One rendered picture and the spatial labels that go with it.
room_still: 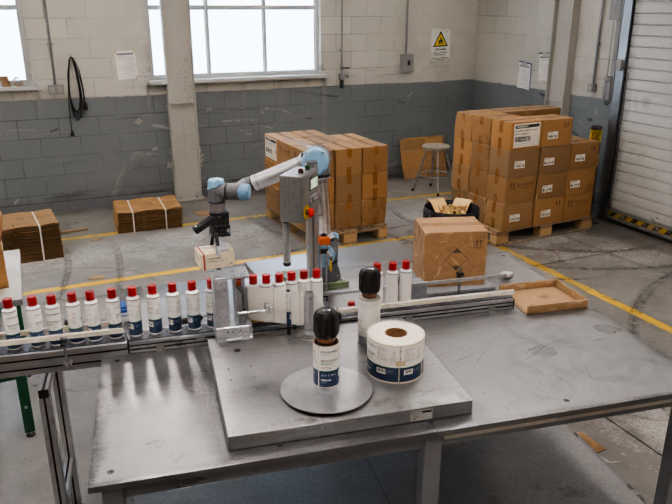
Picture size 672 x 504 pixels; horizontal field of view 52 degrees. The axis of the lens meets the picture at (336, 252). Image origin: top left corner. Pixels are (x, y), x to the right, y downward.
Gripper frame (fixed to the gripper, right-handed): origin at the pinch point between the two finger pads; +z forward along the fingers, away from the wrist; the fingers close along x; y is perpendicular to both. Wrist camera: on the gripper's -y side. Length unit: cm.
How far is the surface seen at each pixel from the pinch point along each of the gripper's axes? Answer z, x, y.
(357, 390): 11, -121, 16
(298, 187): -43, -58, 20
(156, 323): 8, -50, -37
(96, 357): 19, -50, -60
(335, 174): 31, 260, 179
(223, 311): 0, -67, -14
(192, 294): -3, -53, -22
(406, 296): 7, -67, 66
